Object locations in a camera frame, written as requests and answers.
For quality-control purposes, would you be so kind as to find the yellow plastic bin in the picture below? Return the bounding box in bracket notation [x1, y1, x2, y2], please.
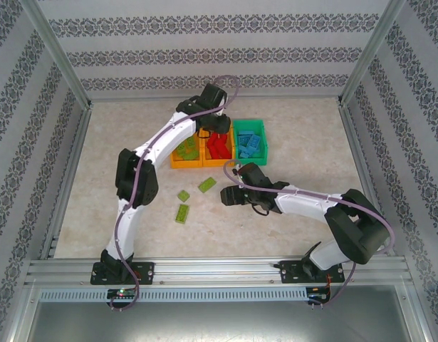
[170, 133, 204, 170]
[199, 128, 236, 168]

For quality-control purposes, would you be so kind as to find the green plastic bin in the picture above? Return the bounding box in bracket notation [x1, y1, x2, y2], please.
[231, 119, 269, 167]

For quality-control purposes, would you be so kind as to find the right controller circuit board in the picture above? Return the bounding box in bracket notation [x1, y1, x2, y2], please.
[307, 292, 332, 304]

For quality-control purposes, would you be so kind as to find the controller circuit board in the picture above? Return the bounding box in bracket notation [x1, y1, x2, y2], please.
[107, 289, 137, 299]
[307, 292, 332, 304]

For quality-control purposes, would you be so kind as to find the grey metal panel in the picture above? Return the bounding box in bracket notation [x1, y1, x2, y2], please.
[26, 301, 424, 342]

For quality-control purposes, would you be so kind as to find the left controller circuit board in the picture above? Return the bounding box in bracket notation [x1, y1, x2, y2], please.
[107, 289, 137, 299]

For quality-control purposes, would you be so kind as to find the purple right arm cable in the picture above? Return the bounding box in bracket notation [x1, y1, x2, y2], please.
[222, 159, 395, 310]

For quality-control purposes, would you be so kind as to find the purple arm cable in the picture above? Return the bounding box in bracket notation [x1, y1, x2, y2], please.
[222, 159, 395, 310]
[110, 74, 241, 311]

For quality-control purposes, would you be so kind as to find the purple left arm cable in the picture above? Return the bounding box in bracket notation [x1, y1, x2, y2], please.
[110, 74, 241, 311]

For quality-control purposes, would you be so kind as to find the aluminium back frame bar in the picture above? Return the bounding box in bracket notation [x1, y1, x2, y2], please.
[88, 93, 343, 103]

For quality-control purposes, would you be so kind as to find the aluminium front rail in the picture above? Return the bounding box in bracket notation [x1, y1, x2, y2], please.
[24, 256, 414, 286]

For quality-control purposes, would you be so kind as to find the grey slotted cable duct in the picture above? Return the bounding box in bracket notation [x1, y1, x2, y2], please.
[38, 287, 308, 304]

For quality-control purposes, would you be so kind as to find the aluminium side frame rail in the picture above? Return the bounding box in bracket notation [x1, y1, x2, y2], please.
[38, 105, 95, 260]
[338, 103, 394, 257]

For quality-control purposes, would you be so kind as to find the aluminium frame post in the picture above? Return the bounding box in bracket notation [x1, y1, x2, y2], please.
[336, 0, 409, 108]
[21, 0, 93, 110]

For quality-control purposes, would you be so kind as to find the aluminium frame leg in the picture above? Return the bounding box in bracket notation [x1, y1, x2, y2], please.
[0, 281, 41, 342]
[400, 281, 438, 342]

